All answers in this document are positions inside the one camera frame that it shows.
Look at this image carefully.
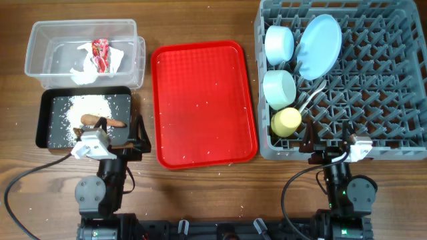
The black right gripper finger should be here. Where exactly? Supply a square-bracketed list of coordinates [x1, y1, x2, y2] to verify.
[342, 121, 355, 145]
[299, 120, 317, 153]

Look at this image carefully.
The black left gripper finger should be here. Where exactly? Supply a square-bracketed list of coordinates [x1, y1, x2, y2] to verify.
[128, 115, 150, 147]
[94, 117, 107, 132]

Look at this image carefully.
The brown carrot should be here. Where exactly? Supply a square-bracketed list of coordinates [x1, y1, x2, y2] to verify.
[81, 114, 127, 128]

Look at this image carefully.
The white rice pile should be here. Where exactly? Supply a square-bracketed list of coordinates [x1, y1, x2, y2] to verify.
[64, 95, 111, 145]

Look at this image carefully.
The brown food scrap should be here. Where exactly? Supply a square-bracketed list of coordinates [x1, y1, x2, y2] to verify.
[73, 128, 84, 138]

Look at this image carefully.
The yellow cup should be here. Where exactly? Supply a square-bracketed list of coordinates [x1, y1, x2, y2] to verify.
[271, 107, 302, 137]

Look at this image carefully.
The white napkin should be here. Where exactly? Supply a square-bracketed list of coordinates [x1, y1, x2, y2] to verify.
[69, 41, 124, 85]

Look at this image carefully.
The white plastic spoon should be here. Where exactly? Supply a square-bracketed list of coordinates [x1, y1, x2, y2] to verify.
[298, 80, 327, 113]

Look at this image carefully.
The mint green bowl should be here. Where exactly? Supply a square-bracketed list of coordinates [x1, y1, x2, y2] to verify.
[262, 70, 296, 110]

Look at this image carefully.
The red snack wrapper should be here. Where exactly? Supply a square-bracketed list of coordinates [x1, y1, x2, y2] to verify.
[91, 39, 109, 73]

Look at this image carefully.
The large light blue plate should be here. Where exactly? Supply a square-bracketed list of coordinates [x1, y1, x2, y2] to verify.
[297, 14, 342, 81]

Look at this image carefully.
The small light blue bowl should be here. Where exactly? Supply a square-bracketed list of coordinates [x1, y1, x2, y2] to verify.
[264, 26, 294, 66]

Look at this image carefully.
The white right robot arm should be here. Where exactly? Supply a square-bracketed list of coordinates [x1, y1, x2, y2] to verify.
[281, 121, 378, 240]

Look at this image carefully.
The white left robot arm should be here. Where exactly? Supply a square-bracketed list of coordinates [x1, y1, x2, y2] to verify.
[3, 115, 151, 239]

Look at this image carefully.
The grey dishwasher rack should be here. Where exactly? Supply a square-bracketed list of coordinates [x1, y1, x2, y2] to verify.
[254, 1, 426, 160]

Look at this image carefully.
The black tray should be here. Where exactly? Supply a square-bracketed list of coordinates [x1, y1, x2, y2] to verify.
[35, 86, 131, 149]

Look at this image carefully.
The red serving tray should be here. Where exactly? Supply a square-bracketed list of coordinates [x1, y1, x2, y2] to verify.
[151, 40, 258, 170]

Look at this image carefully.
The clear plastic bin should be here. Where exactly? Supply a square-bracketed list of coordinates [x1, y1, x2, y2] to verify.
[25, 19, 145, 89]

